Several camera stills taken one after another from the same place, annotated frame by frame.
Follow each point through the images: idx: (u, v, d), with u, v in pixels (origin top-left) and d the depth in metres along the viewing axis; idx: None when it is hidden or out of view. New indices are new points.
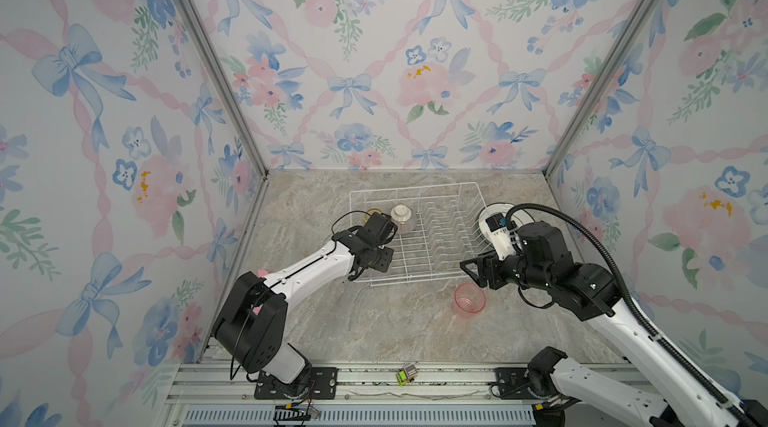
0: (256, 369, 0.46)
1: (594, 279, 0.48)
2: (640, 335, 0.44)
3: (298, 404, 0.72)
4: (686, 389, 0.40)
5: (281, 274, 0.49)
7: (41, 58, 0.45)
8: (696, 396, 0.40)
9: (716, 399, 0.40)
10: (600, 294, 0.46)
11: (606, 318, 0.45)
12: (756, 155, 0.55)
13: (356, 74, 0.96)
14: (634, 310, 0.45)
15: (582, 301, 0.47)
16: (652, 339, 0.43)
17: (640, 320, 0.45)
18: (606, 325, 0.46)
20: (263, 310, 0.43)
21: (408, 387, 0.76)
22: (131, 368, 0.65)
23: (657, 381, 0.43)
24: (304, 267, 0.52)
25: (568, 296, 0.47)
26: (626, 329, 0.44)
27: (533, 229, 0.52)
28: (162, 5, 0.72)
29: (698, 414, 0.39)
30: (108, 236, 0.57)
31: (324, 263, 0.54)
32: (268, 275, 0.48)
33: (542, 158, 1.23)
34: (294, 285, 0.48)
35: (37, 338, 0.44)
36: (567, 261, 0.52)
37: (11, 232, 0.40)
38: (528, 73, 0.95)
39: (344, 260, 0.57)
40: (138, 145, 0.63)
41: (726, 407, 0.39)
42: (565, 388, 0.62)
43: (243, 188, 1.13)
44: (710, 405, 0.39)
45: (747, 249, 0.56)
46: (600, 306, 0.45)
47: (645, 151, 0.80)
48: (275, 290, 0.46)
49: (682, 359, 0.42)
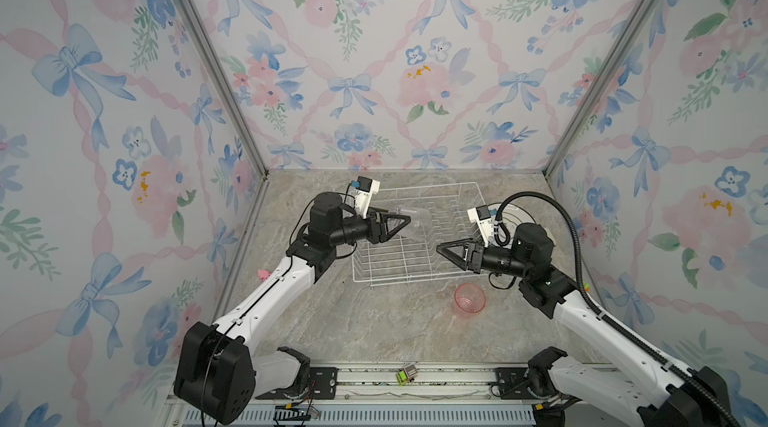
0: (235, 418, 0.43)
1: (556, 284, 0.57)
2: (588, 315, 0.51)
3: (298, 404, 0.72)
4: (633, 357, 0.45)
5: (235, 315, 0.45)
7: (41, 59, 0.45)
8: (642, 362, 0.44)
9: (659, 362, 0.44)
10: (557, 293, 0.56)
11: (558, 306, 0.54)
12: (756, 155, 0.55)
13: (356, 74, 0.96)
14: (581, 295, 0.55)
15: (541, 300, 0.57)
16: (599, 318, 0.51)
17: (587, 302, 0.53)
18: (564, 314, 0.54)
20: (223, 360, 0.39)
21: (408, 387, 0.76)
22: (131, 368, 0.65)
23: (618, 363, 0.48)
24: (261, 296, 0.48)
25: (533, 294, 0.58)
26: (576, 312, 0.52)
27: (531, 233, 0.57)
28: (161, 5, 0.72)
29: (647, 378, 0.43)
30: (108, 236, 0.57)
31: (282, 286, 0.50)
32: (219, 321, 0.44)
33: (542, 158, 1.23)
34: (252, 321, 0.44)
35: (37, 338, 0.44)
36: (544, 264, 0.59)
37: (11, 232, 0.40)
38: (528, 73, 0.95)
39: (304, 276, 0.54)
40: (138, 145, 0.63)
41: (669, 369, 0.43)
42: (561, 385, 0.62)
43: (243, 188, 1.13)
44: (654, 369, 0.43)
45: (747, 249, 0.56)
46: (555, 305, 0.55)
47: (645, 152, 0.80)
48: (232, 334, 0.42)
49: (627, 333, 0.48)
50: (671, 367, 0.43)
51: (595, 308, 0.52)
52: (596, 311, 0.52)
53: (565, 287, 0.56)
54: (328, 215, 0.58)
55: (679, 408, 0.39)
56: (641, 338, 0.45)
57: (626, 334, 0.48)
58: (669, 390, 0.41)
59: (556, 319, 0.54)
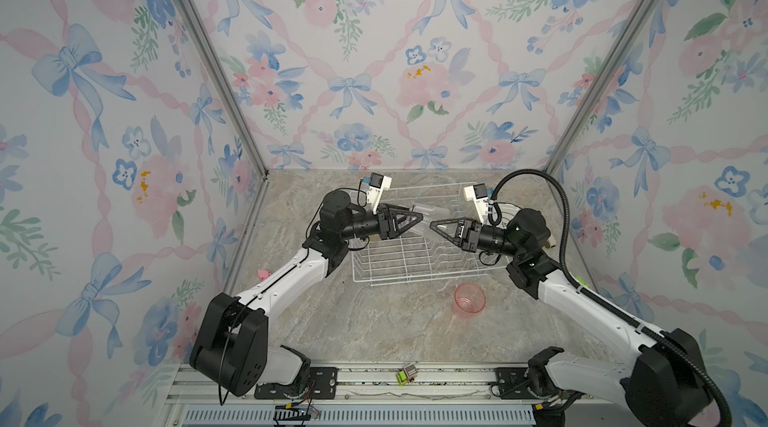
0: (246, 391, 0.45)
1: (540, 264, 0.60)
2: (568, 290, 0.54)
3: (298, 404, 0.72)
4: (609, 324, 0.47)
5: (256, 289, 0.48)
7: (41, 59, 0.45)
8: (617, 327, 0.46)
9: (632, 326, 0.46)
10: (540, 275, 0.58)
11: (542, 284, 0.57)
12: (756, 155, 0.55)
13: (356, 73, 0.95)
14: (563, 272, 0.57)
15: (527, 281, 0.60)
16: (577, 291, 0.53)
17: (566, 278, 0.56)
18: (546, 291, 0.56)
20: (244, 329, 0.42)
21: (408, 387, 0.76)
22: (131, 368, 0.65)
23: (596, 332, 0.49)
24: (280, 278, 0.51)
25: (519, 275, 0.60)
26: (556, 287, 0.55)
27: (532, 218, 0.57)
28: (161, 4, 0.72)
29: (621, 342, 0.45)
30: (108, 236, 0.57)
31: (299, 272, 0.53)
32: (242, 293, 0.46)
33: (542, 158, 1.23)
34: (272, 298, 0.47)
35: (37, 338, 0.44)
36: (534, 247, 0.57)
37: (11, 232, 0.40)
38: (528, 73, 0.95)
39: (318, 266, 0.57)
40: (138, 145, 0.63)
41: (642, 331, 0.45)
42: (558, 379, 0.63)
43: (243, 188, 1.13)
44: (628, 332, 0.45)
45: (747, 249, 0.56)
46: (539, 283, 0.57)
47: (645, 152, 0.80)
48: (253, 306, 0.45)
49: (603, 302, 0.50)
50: (644, 330, 0.45)
51: (573, 282, 0.55)
52: (574, 285, 0.54)
53: (548, 267, 0.59)
54: (337, 217, 0.59)
55: (650, 364, 0.41)
56: (617, 305, 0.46)
57: (603, 304, 0.50)
58: (640, 350, 0.43)
59: (541, 299, 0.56)
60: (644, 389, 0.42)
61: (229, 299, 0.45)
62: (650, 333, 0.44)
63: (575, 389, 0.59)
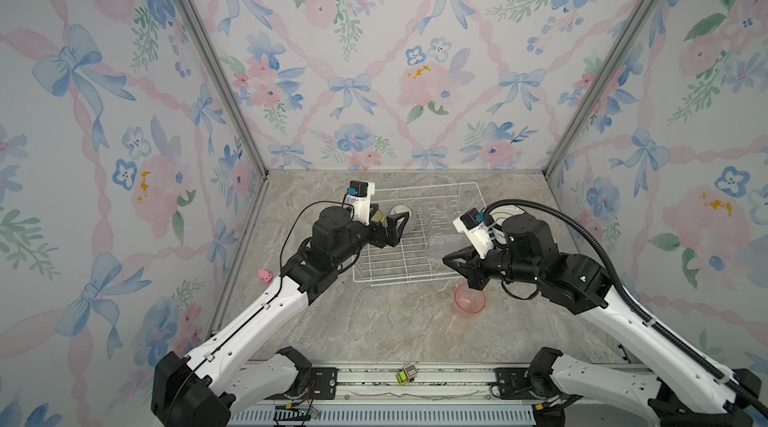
0: None
1: (582, 271, 0.46)
2: (634, 321, 0.43)
3: (298, 404, 0.72)
4: (684, 370, 0.40)
5: (209, 347, 0.42)
7: (41, 59, 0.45)
8: (695, 376, 0.40)
9: (714, 376, 0.40)
10: (591, 287, 0.45)
11: (600, 310, 0.44)
12: (756, 155, 0.55)
13: (356, 73, 0.95)
14: (620, 291, 0.45)
15: (574, 295, 0.45)
16: (645, 323, 0.43)
17: (634, 308, 0.44)
18: (602, 316, 0.44)
20: (185, 405, 0.37)
21: (408, 387, 0.76)
22: (131, 368, 0.65)
23: (657, 366, 0.43)
24: (242, 325, 0.45)
25: (562, 292, 0.45)
26: (621, 318, 0.43)
27: (519, 225, 0.49)
28: (162, 5, 0.72)
29: (698, 392, 0.40)
30: (108, 236, 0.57)
31: (266, 316, 0.46)
32: (192, 353, 0.42)
33: (542, 158, 1.23)
34: (225, 358, 0.42)
35: (38, 337, 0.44)
36: (554, 254, 0.50)
37: (11, 232, 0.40)
38: (528, 73, 0.95)
39: (293, 303, 0.49)
40: (138, 145, 0.63)
41: (724, 383, 0.39)
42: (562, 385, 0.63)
43: (243, 188, 1.13)
44: (709, 383, 0.39)
45: (747, 249, 0.56)
46: (593, 298, 0.44)
47: (645, 152, 0.80)
48: (199, 373, 0.40)
49: (676, 340, 0.42)
50: (728, 383, 0.39)
51: (645, 315, 0.43)
52: (645, 318, 0.43)
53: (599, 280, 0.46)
54: (334, 234, 0.53)
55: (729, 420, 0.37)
56: (690, 345, 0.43)
57: (679, 345, 0.42)
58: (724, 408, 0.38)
59: (585, 315, 0.46)
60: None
61: (178, 360, 0.41)
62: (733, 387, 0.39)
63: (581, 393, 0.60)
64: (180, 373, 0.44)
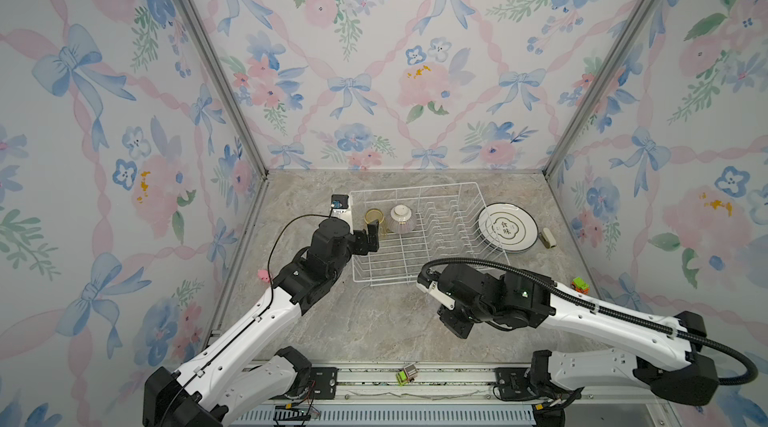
0: None
1: (522, 289, 0.47)
2: (585, 314, 0.44)
3: (298, 404, 0.72)
4: (643, 340, 0.42)
5: (200, 362, 0.42)
7: (41, 59, 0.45)
8: (654, 341, 0.42)
9: (666, 333, 0.42)
10: (534, 300, 0.46)
11: (553, 318, 0.45)
12: (756, 155, 0.55)
13: (356, 74, 0.96)
14: (561, 294, 0.46)
15: (526, 314, 0.46)
16: (593, 311, 0.44)
17: (580, 303, 0.45)
18: (558, 323, 0.46)
20: (174, 422, 0.37)
21: (408, 387, 0.76)
22: (131, 368, 0.65)
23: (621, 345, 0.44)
24: (233, 339, 0.44)
25: (515, 316, 0.45)
26: (573, 317, 0.44)
27: (446, 275, 0.52)
28: (162, 5, 0.72)
29: (664, 355, 0.41)
30: (108, 235, 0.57)
31: (255, 330, 0.46)
32: (182, 369, 0.41)
33: (542, 158, 1.23)
34: (215, 373, 0.41)
35: (37, 337, 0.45)
36: (488, 284, 0.51)
37: (11, 232, 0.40)
38: (528, 73, 0.95)
39: (285, 315, 0.49)
40: (138, 145, 0.63)
41: (676, 337, 0.42)
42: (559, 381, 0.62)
43: (243, 188, 1.13)
44: (665, 343, 0.41)
45: (747, 249, 0.56)
46: (540, 310, 0.45)
47: (645, 152, 0.80)
48: (189, 388, 0.40)
49: (623, 316, 0.44)
50: (680, 336, 0.42)
51: (588, 304, 0.45)
52: (591, 307, 0.45)
53: (540, 292, 0.46)
54: (331, 243, 0.54)
55: (701, 374, 0.38)
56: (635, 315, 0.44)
57: (627, 320, 0.43)
58: (687, 360, 0.40)
59: (545, 325, 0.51)
60: (678, 382, 0.41)
61: (169, 374, 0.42)
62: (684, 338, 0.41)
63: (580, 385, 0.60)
64: (171, 388, 0.44)
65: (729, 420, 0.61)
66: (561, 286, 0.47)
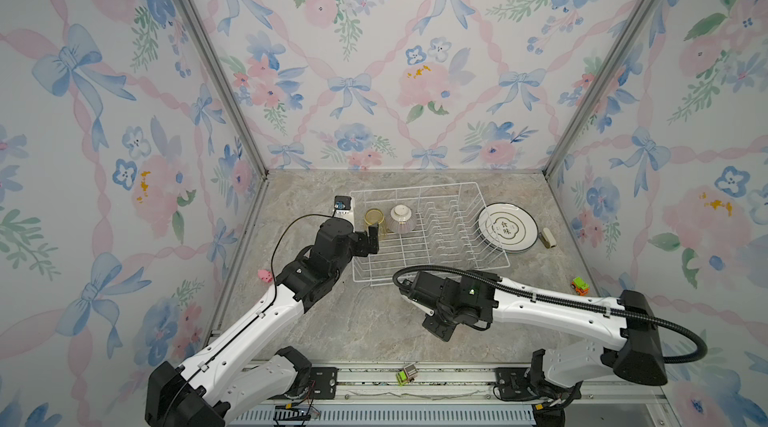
0: None
1: (472, 287, 0.52)
2: (525, 303, 0.48)
3: (298, 404, 0.72)
4: (582, 321, 0.44)
5: (204, 357, 0.42)
7: (41, 58, 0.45)
8: (590, 322, 0.44)
9: (602, 313, 0.44)
10: (481, 296, 0.50)
11: (496, 311, 0.49)
12: (756, 155, 0.55)
13: (356, 74, 0.96)
14: (506, 289, 0.50)
15: (476, 311, 0.51)
16: (533, 300, 0.48)
17: (520, 293, 0.49)
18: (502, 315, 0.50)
20: (180, 415, 0.37)
21: (408, 387, 0.76)
22: (131, 368, 0.65)
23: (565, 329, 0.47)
24: (237, 334, 0.45)
25: (466, 314, 0.50)
26: (513, 307, 0.48)
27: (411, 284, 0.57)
28: (162, 5, 0.72)
29: (602, 334, 0.43)
30: (108, 236, 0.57)
31: (260, 326, 0.46)
32: (187, 363, 0.41)
33: (542, 158, 1.23)
34: (219, 367, 0.42)
35: (38, 337, 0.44)
36: (447, 287, 0.57)
37: (11, 232, 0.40)
38: (528, 73, 0.95)
39: (288, 311, 0.49)
40: (138, 145, 0.63)
41: (610, 315, 0.44)
42: (554, 379, 0.62)
43: (243, 188, 1.13)
44: (602, 322, 0.43)
45: (747, 249, 0.56)
46: (485, 305, 0.49)
47: (645, 152, 0.80)
48: (194, 382, 0.40)
49: (561, 301, 0.47)
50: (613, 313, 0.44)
51: (527, 294, 0.49)
52: (529, 296, 0.48)
53: (488, 290, 0.51)
54: (335, 242, 0.55)
55: (644, 350, 0.39)
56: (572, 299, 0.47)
57: (564, 305, 0.46)
58: (622, 336, 0.42)
59: (496, 320, 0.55)
60: (631, 364, 0.43)
61: (173, 369, 0.41)
62: (619, 315, 0.43)
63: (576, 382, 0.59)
64: (175, 382, 0.44)
65: (729, 420, 0.61)
66: (505, 281, 0.51)
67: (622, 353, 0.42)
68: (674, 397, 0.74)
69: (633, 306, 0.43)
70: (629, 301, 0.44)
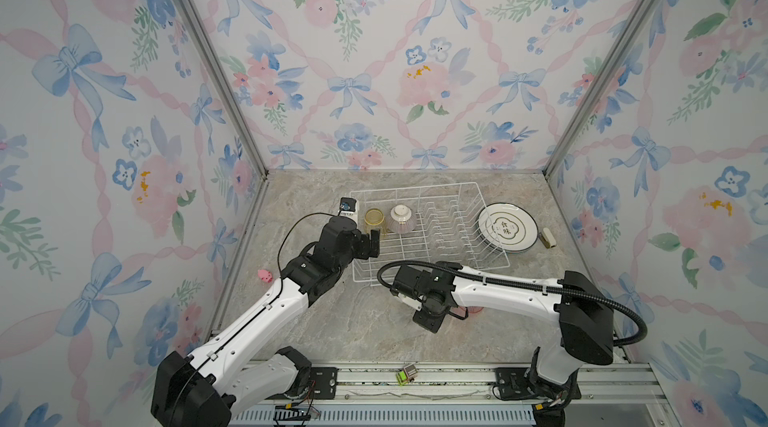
0: None
1: (437, 275, 0.59)
2: (477, 287, 0.54)
3: (298, 404, 0.72)
4: (523, 299, 0.49)
5: (213, 346, 0.43)
7: (41, 59, 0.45)
8: (529, 299, 0.48)
9: (540, 291, 0.48)
10: (443, 281, 0.57)
11: (456, 297, 0.57)
12: (756, 155, 0.55)
13: (356, 73, 0.95)
14: (463, 276, 0.56)
15: (441, 297, 0.58)
16: (484, 284, 0.53)
17: (471, 277, 0.56)
18: (462, 298, 0.56)
20: (189, 403, 0.37)
21: (408, 387, 0.76)
22: (131, 368, 0.65)
23: (510, 307, 0.52)
24: (244, 325, 0.46)
25: (434, 300, 0.58)
26: (466, 290, 0.55)
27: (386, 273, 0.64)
28: (162, 5, 0.72)
29: (540, 310, 0.47)
30: (108, 236, 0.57)
31: (267, 317, 0.47)
32: (196, 352, 0.42)
33: (542, 158, 1.23)
34: (228, 357, 0.42)
35: (38, 337, 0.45)
36: (422, 277, 0.65)
37: (11, 232, 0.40)
38: (528, 73, 0.95)
39: (295, 304, 0.51)
40: (138, 145, 0.63)
41: (546, 292, 0.48)
42: (547, 373, 0.63)
43: (243, 188, 1.13)
44: (539, 299, 0.47)
45: (747, 249, 0.56)
46: (444, 289, 0.56)
47: (645, 151, 0.80)
48: (203, 371, 0.40)
49: (506, 282, 0.52)
50: (548, 290, 0.48)
51: (478, 277, 0.55)
52: (479, 279, 0.54)
53: (449, 279, 0.57)
54: (339, 237, 0.57)
55: (572, 321, 0.43)
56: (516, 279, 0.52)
57: (508, 284, 0.51)
58: (556, 310, 0.45)
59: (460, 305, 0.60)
60: (572, 340, 0.46)
61: (182, 359, 0.41)
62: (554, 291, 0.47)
63: (569, 375, 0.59)
64: (183, 373, 0.44)
65: (729, 420, 0.61)
66: (465, 267, 0.58)
67: (561, 328, 0.45)
68: (674, 397, 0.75)
69: (571, 285, 0.49)
70: (568, 281, 0.47)
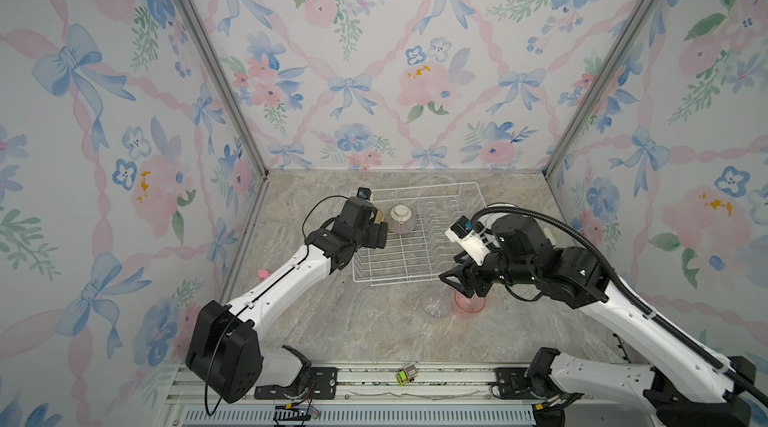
0: (240, 396, 0.45)
1: (582, 264, 0.45)
2: (634, 315, 0.42)
3: (298, 404, 0.72)
4: (685, 363, 0.40)
5: (248, 298, 0.45)
7: (41, 58, 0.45)
8: (695, 367, 0.39)
9: (714, 366, 0.40)
10: (591, 280, 0.43)
11: (601, 304, 0.43)
12: (756, 155, 0.55)
13: (356, 73, 0.95)
14: (621, 289, 0.44)
15: (573, 289, 0.44)
16: (646, 316, 0.42)
17: (635, 302, 0.43)
18: (601, 310, 0.43)
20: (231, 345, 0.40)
21: (408, 387, 0.76)
22: (131, 368, 0.65)
23: (655, 357, 0.42)
24: (276, 281, 0.48)
25: (558, 288, 0.44)
26: (621, 311, 0.42)
27: (507, 223, 0.49)
28: (162, 5, 0.72)
29: (698, 382, 0.39)
30: (108, 236, 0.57)
31: (296, 276, 0.50)
32: (233, 302, 0.44)
33: (542, 158, 1.23)
34: (264, 307, 0.45)
35: (38, 337, 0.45)
36: (548, 249, 0.49)
37: (11, 232, 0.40)
38: (528, 73, 0.95)
39: (319, 267, 0.54)
40: (138, 145, 0.63)
41: (722, 372, 0.39)
42: (565, 385, 0.62)
43: (243, 188, 1.13)
44: (708, 373, 0.39)
45: (747, 249, 0.56)
46: (593, 293, 0.42)
47: (645, 151, 0.80)
48: (242, 318, 0.43)
49: (680, 336, 0.41)
50: (726, 373, 0.39)
51: (645, 307, 0.43)
52: (645, 310, 0.42)
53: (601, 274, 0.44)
54: (361, 211, 0.63)
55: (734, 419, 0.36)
56: (690, 336, 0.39)
57: (677, 336, 0.41)
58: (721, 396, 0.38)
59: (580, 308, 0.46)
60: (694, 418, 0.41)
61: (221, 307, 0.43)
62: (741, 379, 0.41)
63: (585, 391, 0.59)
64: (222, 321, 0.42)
65: None
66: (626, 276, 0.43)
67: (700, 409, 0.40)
68: None
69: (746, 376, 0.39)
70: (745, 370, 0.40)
